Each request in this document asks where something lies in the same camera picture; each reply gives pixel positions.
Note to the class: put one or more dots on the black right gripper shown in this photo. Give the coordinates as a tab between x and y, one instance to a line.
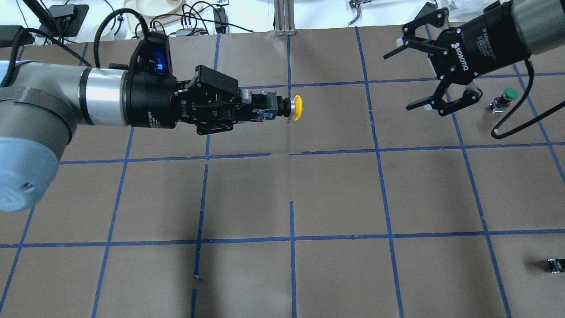
485	44

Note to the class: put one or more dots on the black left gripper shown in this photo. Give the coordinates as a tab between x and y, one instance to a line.
152	100

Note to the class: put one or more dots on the yellow push button switch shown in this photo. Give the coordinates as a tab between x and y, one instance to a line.
262	106

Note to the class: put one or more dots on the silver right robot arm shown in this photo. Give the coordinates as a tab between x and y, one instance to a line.
540	24

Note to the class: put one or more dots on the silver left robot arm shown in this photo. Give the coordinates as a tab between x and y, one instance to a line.
44	103

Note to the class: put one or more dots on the black power adapter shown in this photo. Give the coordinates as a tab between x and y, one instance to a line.
429	7

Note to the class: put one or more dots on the brown paper table mat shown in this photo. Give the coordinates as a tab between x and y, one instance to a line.
361	209

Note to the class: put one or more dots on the cream round plate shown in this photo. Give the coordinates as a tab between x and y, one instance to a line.
153	8

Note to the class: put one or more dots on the cream rectangular tray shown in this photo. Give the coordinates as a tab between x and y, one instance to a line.
172	21

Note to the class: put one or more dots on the small black yellow component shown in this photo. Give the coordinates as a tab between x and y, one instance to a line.
556	265

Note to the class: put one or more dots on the green push button switch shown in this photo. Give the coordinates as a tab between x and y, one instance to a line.
501	103

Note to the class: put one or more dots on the aluminium frame post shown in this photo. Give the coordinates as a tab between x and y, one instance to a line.
284	18

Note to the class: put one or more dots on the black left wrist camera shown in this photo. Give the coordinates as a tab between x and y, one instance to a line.
152	55

